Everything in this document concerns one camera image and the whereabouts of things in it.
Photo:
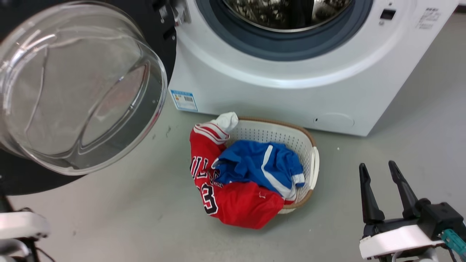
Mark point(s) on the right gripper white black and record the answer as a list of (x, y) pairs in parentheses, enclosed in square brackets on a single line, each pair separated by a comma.
[(400, 236)]

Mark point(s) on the blue shorts with white stripes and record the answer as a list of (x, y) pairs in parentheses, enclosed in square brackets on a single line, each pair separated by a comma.
[(255, 160)]

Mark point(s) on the metal door hinge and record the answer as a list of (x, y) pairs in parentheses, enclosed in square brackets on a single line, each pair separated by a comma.
[(181, 12)]

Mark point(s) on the white front-load washing machine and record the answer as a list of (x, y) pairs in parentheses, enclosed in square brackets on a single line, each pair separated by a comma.
[(273, 98)]

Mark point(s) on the white perforated laundry basket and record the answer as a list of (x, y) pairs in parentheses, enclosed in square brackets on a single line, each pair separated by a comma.
[(276, 133)]

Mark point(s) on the round filter cover panel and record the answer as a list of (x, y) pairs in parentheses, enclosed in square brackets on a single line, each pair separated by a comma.
[(334, 120)]

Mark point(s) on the small printed text sticker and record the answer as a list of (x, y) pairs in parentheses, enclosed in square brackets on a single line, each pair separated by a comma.
[(429, 18)]

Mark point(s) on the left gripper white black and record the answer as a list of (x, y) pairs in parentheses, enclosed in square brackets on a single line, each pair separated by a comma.
[(22, 223)]

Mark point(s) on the blue energy label sticker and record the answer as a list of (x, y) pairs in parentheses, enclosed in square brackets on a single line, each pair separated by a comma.
[(184, 100)]

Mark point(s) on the steel washing drum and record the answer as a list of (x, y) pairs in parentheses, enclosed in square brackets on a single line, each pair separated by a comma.
[(269, 14)]

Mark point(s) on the white sock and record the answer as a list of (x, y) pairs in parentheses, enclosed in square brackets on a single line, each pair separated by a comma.
[(227, 121)]

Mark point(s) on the red basketball jersey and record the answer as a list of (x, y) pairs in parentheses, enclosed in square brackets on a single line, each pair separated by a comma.
[(244, 207)]

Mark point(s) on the round black glass washer door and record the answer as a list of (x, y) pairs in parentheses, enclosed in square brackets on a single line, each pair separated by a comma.
[(83, 91)]

